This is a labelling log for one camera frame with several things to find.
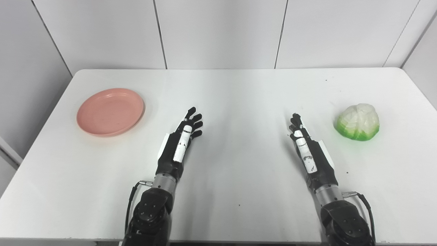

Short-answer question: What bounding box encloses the green white cabbage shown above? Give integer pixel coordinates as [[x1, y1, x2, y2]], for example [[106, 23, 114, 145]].
[[334, 103, 380, 141]]

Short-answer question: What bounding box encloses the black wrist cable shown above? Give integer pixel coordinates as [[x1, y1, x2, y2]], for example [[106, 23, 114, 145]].
[[125, 180, 153, 236], [342, 191, 376, 244]]

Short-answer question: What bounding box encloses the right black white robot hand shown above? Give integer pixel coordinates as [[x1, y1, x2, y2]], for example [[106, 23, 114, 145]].
[[289, 113, 339, 192]]

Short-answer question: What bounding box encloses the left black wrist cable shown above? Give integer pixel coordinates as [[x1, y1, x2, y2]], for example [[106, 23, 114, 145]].
[[125, 180, 153, 236]]

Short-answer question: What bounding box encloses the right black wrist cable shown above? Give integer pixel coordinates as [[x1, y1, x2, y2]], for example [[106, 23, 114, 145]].
[[342, 191, 376, 244]]

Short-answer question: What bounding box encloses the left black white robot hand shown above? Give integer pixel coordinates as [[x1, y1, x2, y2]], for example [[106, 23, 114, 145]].
[[156, 107, 203, 182]]

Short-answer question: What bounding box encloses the pink round plate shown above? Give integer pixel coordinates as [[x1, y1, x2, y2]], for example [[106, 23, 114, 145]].
[[76, 88, 145, 137]]

